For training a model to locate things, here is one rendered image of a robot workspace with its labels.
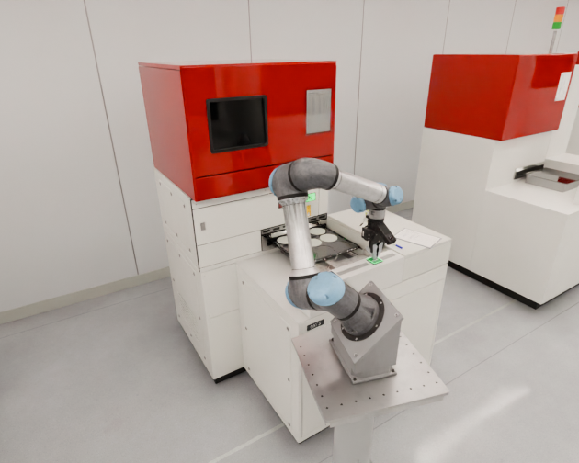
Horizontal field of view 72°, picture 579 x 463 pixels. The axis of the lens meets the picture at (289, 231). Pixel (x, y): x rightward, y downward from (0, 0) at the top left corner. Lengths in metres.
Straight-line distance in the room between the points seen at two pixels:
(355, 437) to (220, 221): 1.15
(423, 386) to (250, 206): 1.18
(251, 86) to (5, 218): 2.15
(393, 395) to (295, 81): 1.44
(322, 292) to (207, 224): 0.89
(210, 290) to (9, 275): 1.83
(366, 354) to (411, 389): 0.20
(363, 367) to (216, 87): 1.28
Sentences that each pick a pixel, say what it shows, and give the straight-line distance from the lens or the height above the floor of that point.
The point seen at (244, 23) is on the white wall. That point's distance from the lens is 3.63.
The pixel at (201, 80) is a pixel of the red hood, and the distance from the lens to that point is 1.83.
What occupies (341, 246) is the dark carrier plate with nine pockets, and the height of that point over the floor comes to 0.90.
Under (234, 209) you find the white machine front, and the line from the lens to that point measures 2.06.
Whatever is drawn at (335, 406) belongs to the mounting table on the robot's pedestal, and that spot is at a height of 0.82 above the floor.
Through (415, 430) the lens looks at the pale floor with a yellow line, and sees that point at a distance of 2.48.
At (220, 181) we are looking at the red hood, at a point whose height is 1.30.
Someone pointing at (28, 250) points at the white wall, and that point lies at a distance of 3.53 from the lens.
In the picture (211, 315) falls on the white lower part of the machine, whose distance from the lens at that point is 2.29.
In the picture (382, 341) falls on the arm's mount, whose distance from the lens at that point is 1.41.
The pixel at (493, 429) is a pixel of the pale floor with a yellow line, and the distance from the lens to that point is 2.62.
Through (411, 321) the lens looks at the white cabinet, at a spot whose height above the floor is 0.54.
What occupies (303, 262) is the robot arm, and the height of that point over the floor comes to 1.18.
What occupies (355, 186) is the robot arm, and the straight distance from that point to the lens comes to 1.46.
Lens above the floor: 1.87
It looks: 25 degrees down
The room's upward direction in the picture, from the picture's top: 1 degrees counter-clockwise
